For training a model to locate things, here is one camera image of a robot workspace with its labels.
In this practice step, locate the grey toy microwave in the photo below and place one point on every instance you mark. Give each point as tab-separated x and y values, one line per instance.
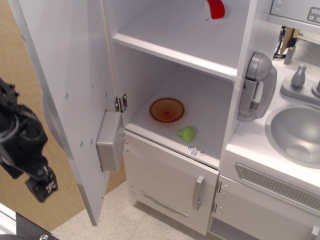
305	12

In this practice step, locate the orange plastic bowl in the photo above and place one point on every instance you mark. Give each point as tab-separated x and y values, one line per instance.
167	110

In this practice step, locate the white oven door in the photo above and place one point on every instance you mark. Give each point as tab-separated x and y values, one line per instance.
261	215

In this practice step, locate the red toy item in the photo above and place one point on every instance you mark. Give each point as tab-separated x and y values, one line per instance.
216	9

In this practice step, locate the white lower freezer door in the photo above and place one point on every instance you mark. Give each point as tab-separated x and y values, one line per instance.
164	180

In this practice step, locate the grey vent panel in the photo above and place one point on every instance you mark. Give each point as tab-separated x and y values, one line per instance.
279	187

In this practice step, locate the grey toy sink basin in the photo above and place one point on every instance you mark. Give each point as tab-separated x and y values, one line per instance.
294	132

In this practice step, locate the white fridge door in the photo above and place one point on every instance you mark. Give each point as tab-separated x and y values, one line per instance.
68	46

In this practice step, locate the grey toy telephone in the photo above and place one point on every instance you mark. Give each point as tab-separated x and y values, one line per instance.
259	88

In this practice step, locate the grey toy faucet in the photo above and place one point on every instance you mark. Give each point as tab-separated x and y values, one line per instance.
297	86

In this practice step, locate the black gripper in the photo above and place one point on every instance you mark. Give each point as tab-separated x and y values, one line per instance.
21	152

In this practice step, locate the grey freezer door handle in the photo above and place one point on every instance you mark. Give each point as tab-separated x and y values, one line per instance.
196	201

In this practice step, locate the white magnetic door catch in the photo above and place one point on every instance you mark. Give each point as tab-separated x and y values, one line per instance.
195	151

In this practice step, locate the green toy broccoli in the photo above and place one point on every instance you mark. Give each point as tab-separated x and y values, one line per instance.
188	133

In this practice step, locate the metal door hinge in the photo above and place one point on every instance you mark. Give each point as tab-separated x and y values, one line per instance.
121	104

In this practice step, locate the white toy kitchen cabinet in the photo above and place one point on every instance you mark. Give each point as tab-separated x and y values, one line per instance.
173	49

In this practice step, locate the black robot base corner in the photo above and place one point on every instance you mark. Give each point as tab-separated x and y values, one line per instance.
20	228

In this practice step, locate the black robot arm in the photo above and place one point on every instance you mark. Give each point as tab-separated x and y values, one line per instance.
13	116

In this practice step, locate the plywood board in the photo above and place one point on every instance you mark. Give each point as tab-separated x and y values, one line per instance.
16	67

